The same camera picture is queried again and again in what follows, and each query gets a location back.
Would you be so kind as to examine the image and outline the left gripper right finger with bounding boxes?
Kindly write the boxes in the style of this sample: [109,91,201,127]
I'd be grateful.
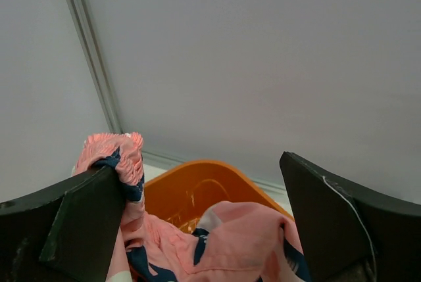
[280,152,420,281]

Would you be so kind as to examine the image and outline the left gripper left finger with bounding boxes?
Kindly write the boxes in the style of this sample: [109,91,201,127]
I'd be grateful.
[1,167,126,281]

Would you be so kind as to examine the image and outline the orange plastic basket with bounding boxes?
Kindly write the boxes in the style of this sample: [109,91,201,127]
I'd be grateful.
[144,160,293,233]

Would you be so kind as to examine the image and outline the pink patterned shorts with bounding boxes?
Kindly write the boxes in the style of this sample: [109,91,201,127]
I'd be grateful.
[74,132,310,281]

